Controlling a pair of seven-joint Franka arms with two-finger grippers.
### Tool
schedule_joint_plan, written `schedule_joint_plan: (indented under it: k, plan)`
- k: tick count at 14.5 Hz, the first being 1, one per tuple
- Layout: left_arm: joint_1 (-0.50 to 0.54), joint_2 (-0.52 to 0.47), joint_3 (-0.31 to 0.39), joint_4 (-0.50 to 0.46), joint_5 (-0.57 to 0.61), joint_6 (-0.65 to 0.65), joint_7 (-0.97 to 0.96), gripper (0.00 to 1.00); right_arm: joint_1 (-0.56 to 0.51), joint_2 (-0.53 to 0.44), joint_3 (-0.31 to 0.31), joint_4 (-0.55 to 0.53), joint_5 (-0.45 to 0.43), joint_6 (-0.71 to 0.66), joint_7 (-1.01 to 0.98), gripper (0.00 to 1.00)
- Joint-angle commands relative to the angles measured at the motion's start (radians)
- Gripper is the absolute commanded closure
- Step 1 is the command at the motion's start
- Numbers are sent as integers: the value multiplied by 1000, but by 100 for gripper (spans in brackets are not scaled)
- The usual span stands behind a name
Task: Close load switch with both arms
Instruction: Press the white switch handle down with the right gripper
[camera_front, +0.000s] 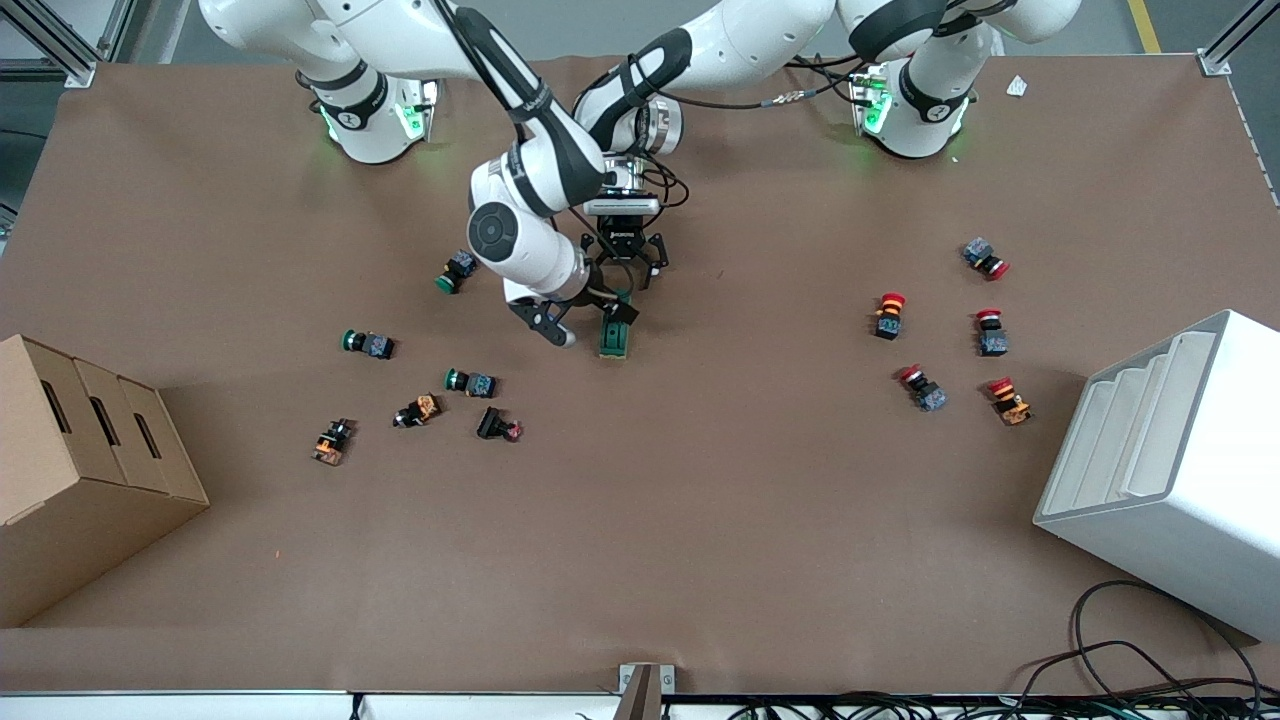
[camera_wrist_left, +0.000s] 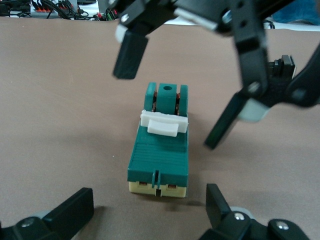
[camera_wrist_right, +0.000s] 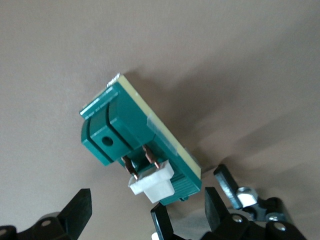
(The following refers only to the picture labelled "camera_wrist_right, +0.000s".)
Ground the green terminal block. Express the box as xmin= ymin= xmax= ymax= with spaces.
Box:
xmin=79 ymin=72 xmax=203 ymax=207

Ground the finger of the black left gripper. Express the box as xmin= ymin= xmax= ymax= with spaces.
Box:
xmin=150 ymin=203 xmax=181 ymax=240
xmin=213 ymin=164 xmax=292 ymax=225

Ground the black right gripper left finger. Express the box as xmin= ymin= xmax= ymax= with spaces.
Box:
xmin=0 ymin=188 xmax=93 ymax=240

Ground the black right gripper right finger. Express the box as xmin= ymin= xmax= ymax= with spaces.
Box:
xmin=197 ymin=186 xmax=309 ymax=240

